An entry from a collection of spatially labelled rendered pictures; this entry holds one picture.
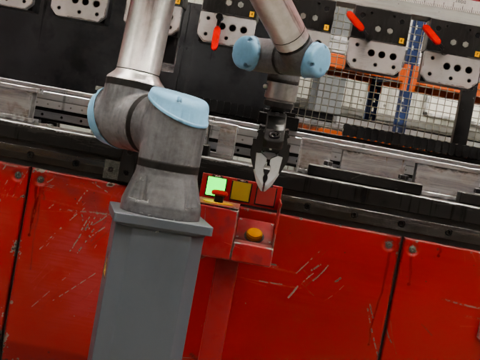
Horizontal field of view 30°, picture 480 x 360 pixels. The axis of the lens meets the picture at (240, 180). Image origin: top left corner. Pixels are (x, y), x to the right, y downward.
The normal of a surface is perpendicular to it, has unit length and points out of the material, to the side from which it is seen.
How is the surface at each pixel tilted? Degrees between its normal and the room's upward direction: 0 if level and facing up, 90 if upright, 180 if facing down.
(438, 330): 90
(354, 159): 90
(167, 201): 73
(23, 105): 90
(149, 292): 90
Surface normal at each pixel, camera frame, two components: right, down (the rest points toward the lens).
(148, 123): -0.67, -0.08
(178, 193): 0.53, -0.17
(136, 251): 0.19, 0.09
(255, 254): -0.03, 0.05
